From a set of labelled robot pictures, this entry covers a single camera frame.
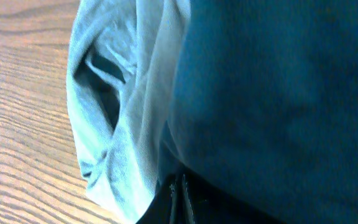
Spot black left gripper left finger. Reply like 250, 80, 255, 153
136, 175, 178, 224

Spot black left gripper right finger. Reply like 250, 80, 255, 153
178, 171, 283, 224

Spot dark blue denim shorts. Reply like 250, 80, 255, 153
159, 0, 358, 223

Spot folded grey shorts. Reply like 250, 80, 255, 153
67, 0, 191, 223

